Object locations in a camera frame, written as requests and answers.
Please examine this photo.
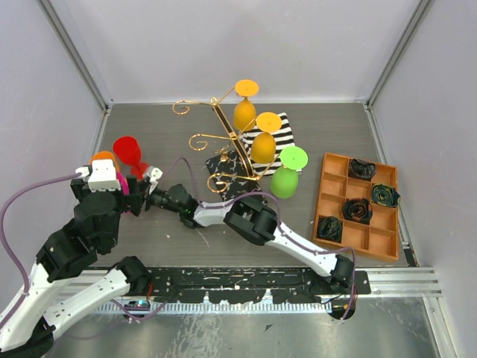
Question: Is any rolled dark sock bottom left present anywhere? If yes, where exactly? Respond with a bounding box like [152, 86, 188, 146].
[317, 216, 343, 243]

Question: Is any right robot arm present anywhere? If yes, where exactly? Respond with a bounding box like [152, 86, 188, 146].
[146, 184, 355, 294]

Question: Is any yellow wine glass cluster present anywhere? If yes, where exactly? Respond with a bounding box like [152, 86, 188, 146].
[233, 79, 259, 132]

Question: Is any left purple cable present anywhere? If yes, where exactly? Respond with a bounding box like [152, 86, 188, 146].
[0, 167, 90, 329]

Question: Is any rolled dark sock middle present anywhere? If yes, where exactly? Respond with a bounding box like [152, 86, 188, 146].
[341, 198, 373, 224]

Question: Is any black white striped cloth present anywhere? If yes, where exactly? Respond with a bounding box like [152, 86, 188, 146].
[241, 112, 295, 176]

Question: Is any red plastic wine glass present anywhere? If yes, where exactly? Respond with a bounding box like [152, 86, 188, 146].
[113, 136, 149, 180]

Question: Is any aluminium frame rail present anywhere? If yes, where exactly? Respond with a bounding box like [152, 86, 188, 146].
[45, 267, 442, 327]

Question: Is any green plastic wine glass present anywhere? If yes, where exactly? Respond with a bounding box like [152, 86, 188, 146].
[270, 145, 309, 199]

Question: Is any orange wooden compartment tray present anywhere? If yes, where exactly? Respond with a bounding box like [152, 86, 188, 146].
[312, 153, 400, 263]

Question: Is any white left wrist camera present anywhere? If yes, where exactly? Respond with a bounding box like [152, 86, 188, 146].
[75, 159, 121, 192]

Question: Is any rolled dark sock top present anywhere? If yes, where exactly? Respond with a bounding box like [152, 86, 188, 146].
[348, 159, 377, 181]

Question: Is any rolled dark sock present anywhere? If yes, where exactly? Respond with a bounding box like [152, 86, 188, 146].
[317, 216, 343, 243]
[371, 183, 400, 208]
[348, 159, 377, 181]
[341, 198, 373, 224]

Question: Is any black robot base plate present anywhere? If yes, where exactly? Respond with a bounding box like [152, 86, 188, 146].
[125, 267, 351, 304]

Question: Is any pink plastic wine glass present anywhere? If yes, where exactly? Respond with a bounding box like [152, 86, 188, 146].
[115, 172, 130, 213]

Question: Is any rolled dark sock right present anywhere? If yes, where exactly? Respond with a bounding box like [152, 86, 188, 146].
[371, 183, 400, 208]

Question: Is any gold wine glass rack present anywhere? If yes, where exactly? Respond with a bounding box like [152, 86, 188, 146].
[189, 85, 263, 201]

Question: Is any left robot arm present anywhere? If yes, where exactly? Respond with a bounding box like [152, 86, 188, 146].
[1, 168, 152, 357]

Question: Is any orange plastic wine glass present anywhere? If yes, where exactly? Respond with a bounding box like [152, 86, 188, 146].
[89, 151, 121, 172]

